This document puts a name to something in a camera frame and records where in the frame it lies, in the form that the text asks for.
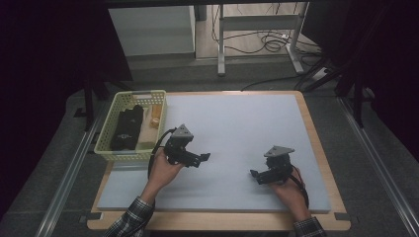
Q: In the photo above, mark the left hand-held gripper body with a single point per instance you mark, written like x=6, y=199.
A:
x=178, y=144

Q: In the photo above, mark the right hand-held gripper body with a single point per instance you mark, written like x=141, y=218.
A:
x=278, y=164

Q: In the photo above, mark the black glove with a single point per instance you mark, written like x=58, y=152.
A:
x=123, y=140
x=131, y=117

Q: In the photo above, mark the pale green plastic basket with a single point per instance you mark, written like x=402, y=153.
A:
x=108, y=131

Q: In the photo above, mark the person's left hand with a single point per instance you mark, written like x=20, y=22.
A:
x=163, y=174

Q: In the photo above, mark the person's right hand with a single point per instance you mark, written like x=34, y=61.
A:
x=291, y=197

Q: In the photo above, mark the white foam mat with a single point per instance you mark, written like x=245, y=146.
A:
x=237, y=131

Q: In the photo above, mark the white power strip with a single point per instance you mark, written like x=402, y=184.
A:
x=319, y=74

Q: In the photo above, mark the black metal stand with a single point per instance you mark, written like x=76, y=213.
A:
x=357, y=98
x=89, y=98

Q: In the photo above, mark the white cabinet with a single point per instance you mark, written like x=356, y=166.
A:
x=151, y=29

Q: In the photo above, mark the dark curtain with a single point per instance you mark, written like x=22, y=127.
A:
x=388, y=65
x=42, y=65

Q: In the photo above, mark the aluminium rail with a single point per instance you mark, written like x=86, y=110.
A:
x=66, y=184
x=378, y=164

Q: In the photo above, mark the gray metal frame stand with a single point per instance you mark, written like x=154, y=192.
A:
x=260, y=23

